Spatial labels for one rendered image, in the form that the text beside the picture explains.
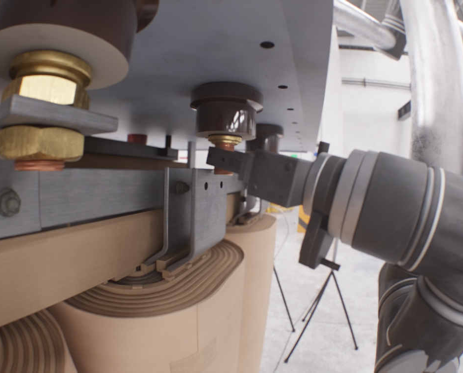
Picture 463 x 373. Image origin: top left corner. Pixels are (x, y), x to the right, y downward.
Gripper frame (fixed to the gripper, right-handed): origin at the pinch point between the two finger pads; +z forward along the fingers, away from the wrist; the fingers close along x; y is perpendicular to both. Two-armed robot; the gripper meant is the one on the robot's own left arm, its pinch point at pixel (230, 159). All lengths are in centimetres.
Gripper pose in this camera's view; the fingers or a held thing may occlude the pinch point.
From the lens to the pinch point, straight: 34.3
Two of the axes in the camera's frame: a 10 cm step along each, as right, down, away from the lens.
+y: 2.1, -9.6, -1.9
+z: -7.5, -2.8, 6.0
